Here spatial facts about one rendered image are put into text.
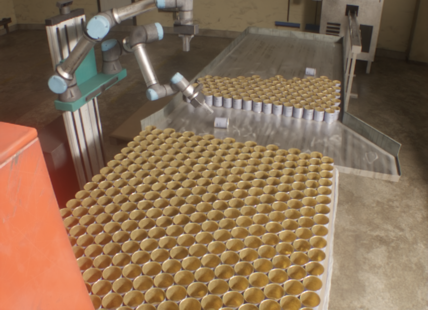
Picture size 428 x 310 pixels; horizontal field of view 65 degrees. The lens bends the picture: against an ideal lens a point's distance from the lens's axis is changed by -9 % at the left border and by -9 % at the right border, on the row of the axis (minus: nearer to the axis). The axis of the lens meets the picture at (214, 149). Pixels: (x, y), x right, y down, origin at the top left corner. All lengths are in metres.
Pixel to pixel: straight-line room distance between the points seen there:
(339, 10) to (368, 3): 0.51
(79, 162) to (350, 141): 1.92
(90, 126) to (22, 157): 2.64
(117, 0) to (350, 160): 8.33
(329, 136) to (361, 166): 0.35
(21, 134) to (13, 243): 0.09
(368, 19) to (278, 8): 2.33
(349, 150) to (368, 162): 0.15
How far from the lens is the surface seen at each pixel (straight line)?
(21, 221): 0.33
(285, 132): 2.34
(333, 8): 6.84
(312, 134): 2.36
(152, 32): 2.38
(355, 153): 2.24
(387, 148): 2.34
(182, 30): 2.04
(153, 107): 4.90
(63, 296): 0.42
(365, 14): 6.87
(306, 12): 8.35
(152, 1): 2.13
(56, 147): 2.84
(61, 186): 2.98
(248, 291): 1.25
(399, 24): 8.46
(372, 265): 3.10
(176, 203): 1.61
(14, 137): 0.32
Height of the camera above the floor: 2.20
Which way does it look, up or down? 32 degrees down
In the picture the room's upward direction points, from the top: straight up
